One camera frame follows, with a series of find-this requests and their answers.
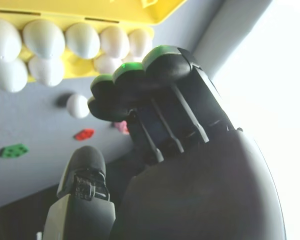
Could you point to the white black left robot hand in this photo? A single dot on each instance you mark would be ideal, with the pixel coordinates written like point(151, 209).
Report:
point(195, 195)

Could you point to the yellow egg carton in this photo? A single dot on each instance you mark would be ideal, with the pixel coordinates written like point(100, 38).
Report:
point(90, 10)

